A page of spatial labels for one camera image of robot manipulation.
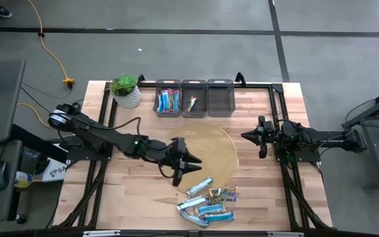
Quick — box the silver blue granola bar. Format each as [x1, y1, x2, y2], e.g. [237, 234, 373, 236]
[180, 209, 210, 228]

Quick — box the green orange snack packet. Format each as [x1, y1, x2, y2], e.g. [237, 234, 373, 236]
[194, 203, 226, 217]

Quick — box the yellow white bottle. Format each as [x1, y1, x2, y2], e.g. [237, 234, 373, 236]
[14, 171, 34, 189]

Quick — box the silver metal bracket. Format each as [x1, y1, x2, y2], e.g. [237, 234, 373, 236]
[82, 230, 121, 237]
[267, 231, 304, 237]

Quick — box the white printed box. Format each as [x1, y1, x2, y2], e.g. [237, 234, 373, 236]
[41, 157, 68, 183]

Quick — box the yellow extension cord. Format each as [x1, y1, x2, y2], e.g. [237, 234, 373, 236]
[27, 0, 76, 90]
[16, 102, 51, 128]

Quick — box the black aluminium table frame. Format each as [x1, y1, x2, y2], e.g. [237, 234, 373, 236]
[53, 72, 334, 231]

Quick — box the green chocolate chip granola bar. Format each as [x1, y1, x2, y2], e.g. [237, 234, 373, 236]
[186, 95, 199, 114]

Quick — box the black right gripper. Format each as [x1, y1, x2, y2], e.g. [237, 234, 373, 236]
[241, 115, 278, 159]

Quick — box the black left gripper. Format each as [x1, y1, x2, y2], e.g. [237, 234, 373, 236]
[166, 137, 203, 188]

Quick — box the succulent in white patterned pot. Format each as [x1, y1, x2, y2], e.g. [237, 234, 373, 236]
[109, 74, 142, 110]

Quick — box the light blue granola bar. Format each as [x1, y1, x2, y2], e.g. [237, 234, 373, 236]
[203, 211, 235, 223]

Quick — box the black equipment stand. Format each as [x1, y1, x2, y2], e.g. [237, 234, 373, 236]
[342, 84, 379, 192]

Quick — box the round woven straw placemat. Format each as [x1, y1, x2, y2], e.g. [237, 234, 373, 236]
[168, 122, 239, 196]

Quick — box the grey plastic bin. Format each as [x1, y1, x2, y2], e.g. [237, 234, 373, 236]
[207, 78, 236, 119]
[153, 78, 182, 119]
[180, 78, 209, 119]

